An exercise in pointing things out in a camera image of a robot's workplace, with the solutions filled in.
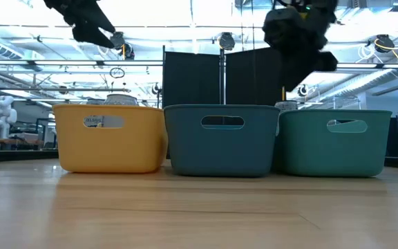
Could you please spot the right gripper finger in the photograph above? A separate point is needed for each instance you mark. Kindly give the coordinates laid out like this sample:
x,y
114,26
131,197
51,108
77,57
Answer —
x,y
328,62
295,69

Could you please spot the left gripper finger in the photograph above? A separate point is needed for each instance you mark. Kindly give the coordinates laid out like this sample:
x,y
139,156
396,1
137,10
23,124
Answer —
x,y
97,19
92,36

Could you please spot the white Celsius energy can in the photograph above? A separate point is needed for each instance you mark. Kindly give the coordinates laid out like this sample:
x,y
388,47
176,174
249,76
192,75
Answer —
x,y
95,101
286,105

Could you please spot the white Spindrift soda can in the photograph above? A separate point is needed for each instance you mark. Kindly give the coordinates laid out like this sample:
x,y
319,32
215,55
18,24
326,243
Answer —
x,y
121,100

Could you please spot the teal plastic bin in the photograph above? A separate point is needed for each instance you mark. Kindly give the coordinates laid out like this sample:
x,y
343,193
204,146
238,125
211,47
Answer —
x,y
330,155

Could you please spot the dark blue plastic bin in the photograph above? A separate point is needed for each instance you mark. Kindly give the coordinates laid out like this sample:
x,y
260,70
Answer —
x,y
219,155

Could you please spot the yellow plastic bin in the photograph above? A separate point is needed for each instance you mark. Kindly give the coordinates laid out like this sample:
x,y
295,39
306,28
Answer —
x,y
116,152

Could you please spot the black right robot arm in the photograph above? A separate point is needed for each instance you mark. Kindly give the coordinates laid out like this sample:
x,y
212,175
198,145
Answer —
x,y
327,6

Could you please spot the grey horizontal metal bar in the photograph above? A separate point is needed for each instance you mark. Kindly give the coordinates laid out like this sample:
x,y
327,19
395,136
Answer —
x,y
47,89

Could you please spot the black folding partition screen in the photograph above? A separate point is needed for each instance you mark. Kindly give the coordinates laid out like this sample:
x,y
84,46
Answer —
x,y
192,76

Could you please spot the white robot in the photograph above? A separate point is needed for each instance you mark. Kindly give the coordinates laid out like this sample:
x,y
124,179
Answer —
x,y
2,114

